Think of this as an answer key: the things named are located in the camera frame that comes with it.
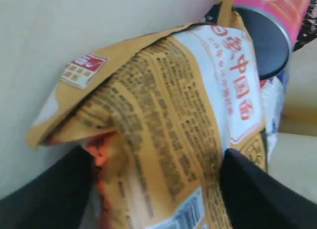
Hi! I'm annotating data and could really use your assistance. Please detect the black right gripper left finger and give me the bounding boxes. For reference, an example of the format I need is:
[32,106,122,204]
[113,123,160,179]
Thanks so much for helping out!
[0,147,93,229]

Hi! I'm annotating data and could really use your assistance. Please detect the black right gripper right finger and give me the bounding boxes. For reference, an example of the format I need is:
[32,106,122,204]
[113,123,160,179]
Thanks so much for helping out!
[220,149,317,229]

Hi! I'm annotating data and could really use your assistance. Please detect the orange noodle bag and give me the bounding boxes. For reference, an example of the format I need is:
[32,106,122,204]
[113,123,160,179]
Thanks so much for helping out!
[26,0,267,229]

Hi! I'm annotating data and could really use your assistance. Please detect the pink Lays chips can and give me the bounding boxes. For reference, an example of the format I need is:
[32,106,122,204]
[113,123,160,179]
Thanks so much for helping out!
[233,0,310,80]

